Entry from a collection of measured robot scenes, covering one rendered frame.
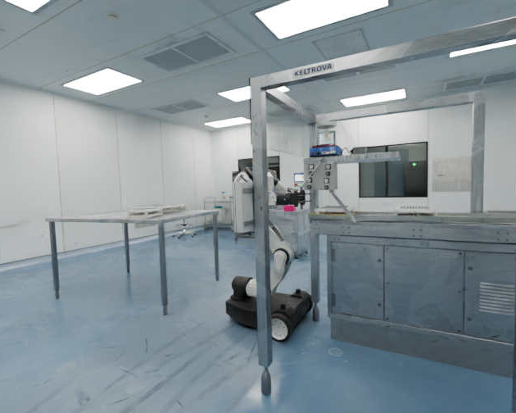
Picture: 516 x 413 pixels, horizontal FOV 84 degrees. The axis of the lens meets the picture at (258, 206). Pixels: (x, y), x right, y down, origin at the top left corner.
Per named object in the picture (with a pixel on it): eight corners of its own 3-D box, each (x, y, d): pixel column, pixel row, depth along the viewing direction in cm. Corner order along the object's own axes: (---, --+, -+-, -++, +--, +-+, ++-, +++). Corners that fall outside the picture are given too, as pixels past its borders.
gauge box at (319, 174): (303, 190, 209) (303, 162, 208) (308, 189, 218) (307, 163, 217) (334, 189, 199) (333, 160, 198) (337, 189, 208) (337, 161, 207)
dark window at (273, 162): (239, 197, 840) (237, 159, 833) (239, 197, 841) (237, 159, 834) (280, 197, 775) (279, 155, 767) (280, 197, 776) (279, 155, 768)
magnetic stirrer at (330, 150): (308, 158, 209) (308, 145, 208) (317, 160, 228) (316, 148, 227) (336, 156, 200) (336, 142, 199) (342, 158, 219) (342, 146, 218)
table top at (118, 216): (45, 221, 308) (45, 218, 308) (124, 212, 411) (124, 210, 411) (161, 224, 257) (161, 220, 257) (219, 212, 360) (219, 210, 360)
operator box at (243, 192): (233, 233, 149) (232, 182, 147) (250, 228, 164) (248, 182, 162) (243, 233, 146) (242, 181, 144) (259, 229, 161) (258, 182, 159)
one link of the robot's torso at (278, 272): (251, 293, 245) (274, 247, 231) (261, 286, 263) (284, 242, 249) (265, 305, 239) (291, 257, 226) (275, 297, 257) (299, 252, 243)
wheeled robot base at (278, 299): (217, 322, 243) (216, 283, 241) (247, 300, 289) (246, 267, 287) (288, 338, 214) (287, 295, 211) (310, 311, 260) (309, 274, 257)
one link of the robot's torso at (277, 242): (278, 270, 232) (245, 224, 244) (287, 264, 248) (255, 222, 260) (292, 259, 226) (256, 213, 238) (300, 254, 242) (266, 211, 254)
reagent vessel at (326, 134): (313, 146, 211) (312, 120, 209) (319, 148, 224) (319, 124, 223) (334, 143, 204) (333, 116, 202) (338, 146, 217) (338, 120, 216)
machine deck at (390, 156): (303, 164, 208) (303, 158, 208) (318, 166, 241) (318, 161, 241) (399, 157, 179) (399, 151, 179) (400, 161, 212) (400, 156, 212)
